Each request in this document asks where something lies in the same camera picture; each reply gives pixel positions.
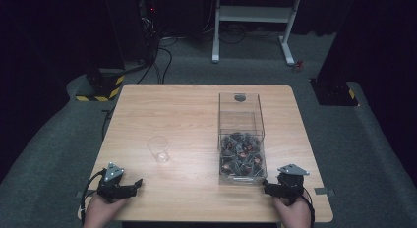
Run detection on black floor cables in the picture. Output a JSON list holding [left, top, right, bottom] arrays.
[[123, 23, 185, 86]]

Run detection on black cable beside table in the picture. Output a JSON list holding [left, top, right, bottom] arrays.
[[100, 105, 116, 142]]

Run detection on clear acrylic box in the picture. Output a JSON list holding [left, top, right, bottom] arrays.
[[217, 91, 268, 186]]

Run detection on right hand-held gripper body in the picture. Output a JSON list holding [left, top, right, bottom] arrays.
[[277, 163, 310, 200]]

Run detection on clear plastic cup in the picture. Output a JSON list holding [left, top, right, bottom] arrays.
[[147, 135, 171, 164]]

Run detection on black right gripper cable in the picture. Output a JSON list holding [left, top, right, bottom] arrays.
[[302, 187, 316, 228]]

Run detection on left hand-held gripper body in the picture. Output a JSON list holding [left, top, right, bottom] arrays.
[[96, 161, 128, 203]]

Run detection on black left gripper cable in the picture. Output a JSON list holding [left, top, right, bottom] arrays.
[[80, 168, 108, 225]]

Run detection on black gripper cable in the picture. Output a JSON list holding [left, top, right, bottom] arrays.
[[302, 187, 316, 228], [80, 168, 108, 225]]

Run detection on small red floor object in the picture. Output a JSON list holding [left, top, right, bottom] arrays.
[[292, 59, 305, 74]]

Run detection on dark equipment rack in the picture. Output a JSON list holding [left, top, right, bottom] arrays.
[[137, 0, 160, 63]]

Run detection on grey tape strip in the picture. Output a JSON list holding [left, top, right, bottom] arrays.
[[314, 187, 336, 196]]

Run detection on pile of dark tea bags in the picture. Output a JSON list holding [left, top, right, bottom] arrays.
[[219, 132, 266, 178]]

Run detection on white metal stand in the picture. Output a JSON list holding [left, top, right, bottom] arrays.
[[211, 0, 305, 67]]

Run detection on black hazard-striped stand base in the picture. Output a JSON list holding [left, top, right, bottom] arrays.
[[75, 68, 126, 103]]

